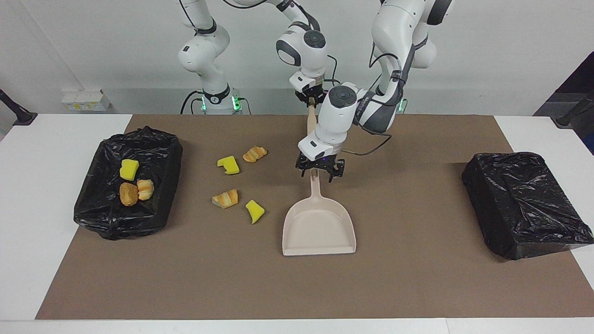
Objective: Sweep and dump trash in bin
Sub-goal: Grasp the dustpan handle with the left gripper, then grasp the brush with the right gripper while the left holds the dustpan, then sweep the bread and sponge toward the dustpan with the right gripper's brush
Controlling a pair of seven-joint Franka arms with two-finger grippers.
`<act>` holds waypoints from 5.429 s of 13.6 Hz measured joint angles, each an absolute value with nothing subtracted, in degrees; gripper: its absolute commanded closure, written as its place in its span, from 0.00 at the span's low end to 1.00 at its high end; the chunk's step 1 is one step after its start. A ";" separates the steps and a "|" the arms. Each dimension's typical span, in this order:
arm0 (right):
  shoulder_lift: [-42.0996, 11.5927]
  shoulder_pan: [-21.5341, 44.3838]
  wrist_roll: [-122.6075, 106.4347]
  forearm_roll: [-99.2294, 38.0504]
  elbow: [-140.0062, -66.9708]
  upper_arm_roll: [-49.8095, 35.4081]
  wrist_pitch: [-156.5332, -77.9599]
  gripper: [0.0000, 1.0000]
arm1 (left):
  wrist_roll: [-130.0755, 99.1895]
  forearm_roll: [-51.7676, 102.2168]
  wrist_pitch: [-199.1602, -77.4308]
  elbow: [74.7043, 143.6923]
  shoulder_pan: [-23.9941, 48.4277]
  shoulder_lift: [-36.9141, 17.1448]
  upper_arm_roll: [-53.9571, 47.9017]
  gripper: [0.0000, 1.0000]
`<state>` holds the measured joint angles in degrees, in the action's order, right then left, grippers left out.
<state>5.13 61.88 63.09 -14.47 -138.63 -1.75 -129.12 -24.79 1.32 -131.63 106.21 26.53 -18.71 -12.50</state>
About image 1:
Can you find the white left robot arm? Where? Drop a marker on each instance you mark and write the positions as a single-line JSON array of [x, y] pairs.
[[341, 111]]

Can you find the black bag lined bin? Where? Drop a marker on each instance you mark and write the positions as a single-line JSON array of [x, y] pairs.
[[153, 218], [524, 208]]

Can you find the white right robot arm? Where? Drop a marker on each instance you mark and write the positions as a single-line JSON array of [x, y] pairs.
[[301, 48]]

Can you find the pale cream toy croissant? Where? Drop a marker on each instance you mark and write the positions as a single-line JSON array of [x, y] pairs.
[[145, 189]]

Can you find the white wall socket box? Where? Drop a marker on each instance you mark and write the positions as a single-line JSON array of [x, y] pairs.
[[86, 101]]

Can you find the beige hand brush black bristles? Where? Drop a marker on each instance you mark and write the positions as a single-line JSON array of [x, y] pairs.
[[311, 121]]

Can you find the beige plastic dustpan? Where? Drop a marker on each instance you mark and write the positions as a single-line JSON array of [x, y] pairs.
[[318, 232]]

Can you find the black stand pole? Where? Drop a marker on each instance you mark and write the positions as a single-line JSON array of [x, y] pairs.
[[568, 118], [18, 111]]

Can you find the orange striped toy croissant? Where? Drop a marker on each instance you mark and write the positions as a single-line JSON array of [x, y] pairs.
[[255, 154], [225, 198]]

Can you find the brown toy bun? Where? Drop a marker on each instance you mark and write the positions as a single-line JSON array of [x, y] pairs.
[[128, 194]]

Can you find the brown table mat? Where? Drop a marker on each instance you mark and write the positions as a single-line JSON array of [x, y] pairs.
[[297, 287]]

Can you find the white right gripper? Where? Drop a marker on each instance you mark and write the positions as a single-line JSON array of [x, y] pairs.
[[306, 82]]

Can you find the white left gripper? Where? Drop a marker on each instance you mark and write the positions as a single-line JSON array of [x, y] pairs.
[[320, 146]]

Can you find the yellow sponge piece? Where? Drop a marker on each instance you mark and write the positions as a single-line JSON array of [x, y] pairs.
[[129, 170], [228, 164], [255, 211]]

